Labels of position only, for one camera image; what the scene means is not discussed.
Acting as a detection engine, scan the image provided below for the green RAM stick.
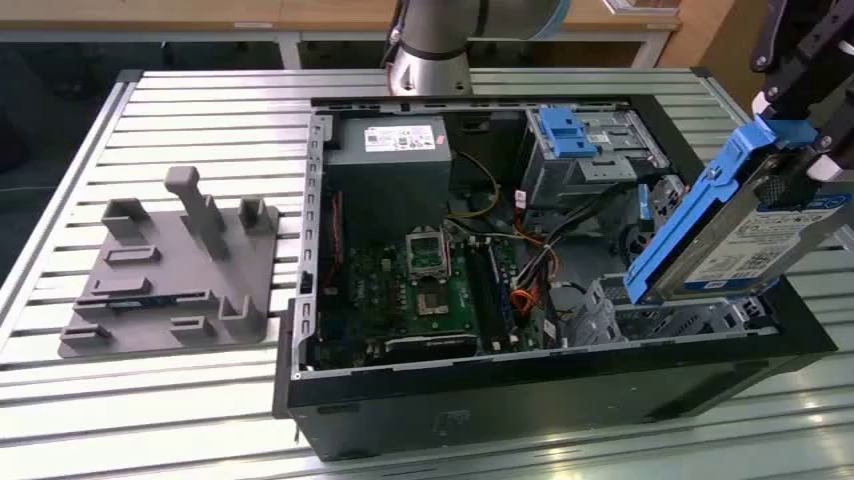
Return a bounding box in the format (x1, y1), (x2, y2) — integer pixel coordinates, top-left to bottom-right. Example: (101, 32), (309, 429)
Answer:
(105, 297), (177, 311)

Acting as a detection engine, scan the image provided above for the black RAM slot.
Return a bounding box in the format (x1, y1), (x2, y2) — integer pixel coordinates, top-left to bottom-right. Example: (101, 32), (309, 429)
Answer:
(485, 239), (522, 347)
(465, 238), (502, 354)

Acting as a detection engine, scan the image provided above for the black open PC case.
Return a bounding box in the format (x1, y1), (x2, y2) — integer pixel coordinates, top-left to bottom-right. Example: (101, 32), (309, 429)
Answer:
(270, 93), (840, 462)

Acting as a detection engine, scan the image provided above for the grey parts rack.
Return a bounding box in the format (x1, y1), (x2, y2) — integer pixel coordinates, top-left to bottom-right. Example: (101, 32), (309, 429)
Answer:
(57, 166), (282, 359)

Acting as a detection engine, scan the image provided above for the metal optical drive cage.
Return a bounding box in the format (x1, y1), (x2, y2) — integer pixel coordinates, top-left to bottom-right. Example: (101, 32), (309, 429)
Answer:
(522, 107), (669, 211)

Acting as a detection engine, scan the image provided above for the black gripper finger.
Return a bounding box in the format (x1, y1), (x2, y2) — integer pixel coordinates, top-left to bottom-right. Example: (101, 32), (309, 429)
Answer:
(803, 74), (854, 182)
(747, 0), (854, 122)

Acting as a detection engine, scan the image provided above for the wooden desk white frame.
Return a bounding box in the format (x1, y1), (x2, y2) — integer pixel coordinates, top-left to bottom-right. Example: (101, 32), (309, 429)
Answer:
(0, 0), (681, 71)

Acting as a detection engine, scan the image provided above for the black graphics card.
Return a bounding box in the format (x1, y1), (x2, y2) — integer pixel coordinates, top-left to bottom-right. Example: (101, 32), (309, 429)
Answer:
(382, 333), (480, 365)

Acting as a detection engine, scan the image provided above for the black cable bundle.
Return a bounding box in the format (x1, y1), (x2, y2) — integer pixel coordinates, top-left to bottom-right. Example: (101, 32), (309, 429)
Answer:
(512, 182), (641, 251)

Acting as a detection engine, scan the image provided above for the grey power supply unit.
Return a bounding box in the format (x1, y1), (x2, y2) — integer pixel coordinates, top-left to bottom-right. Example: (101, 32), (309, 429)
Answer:
(324, 115), (456, 239)

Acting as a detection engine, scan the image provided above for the metal socket cover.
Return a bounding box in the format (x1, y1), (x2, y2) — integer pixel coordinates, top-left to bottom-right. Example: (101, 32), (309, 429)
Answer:
(404, 227), (454, 281)

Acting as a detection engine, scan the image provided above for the thin red wire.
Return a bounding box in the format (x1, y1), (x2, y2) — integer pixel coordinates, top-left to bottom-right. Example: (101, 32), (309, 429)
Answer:
(328, 192), (344, 294)

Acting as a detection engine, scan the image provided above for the CPU socket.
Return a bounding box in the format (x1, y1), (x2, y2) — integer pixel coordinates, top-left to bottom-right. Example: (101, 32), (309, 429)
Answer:
(413, 288), (453, 318)

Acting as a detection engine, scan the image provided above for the orange wire bundle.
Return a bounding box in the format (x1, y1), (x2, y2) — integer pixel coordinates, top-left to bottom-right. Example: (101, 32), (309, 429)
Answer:
(509, 244), (558, 317)

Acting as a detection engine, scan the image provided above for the hard disk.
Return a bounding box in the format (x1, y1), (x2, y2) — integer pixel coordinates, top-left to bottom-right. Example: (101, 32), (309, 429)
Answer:
(623, 117), (852, 306)

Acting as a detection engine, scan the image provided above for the yellow wire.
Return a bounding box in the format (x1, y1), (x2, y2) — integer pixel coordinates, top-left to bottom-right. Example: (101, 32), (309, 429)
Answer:
(446, 151), (501, 220)

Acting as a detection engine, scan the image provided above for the metal disk bay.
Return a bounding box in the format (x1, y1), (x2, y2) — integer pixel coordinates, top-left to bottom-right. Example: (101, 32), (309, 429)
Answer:
(565, 273), (781, 347)

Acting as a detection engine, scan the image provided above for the green motherboard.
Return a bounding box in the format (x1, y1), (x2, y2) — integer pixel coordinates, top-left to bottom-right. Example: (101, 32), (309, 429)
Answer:
(317, 227), (534, 359)

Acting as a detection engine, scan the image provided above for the blue drive latch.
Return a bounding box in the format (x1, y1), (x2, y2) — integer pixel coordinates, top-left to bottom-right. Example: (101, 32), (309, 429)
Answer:
(537, 107), (597, 160)

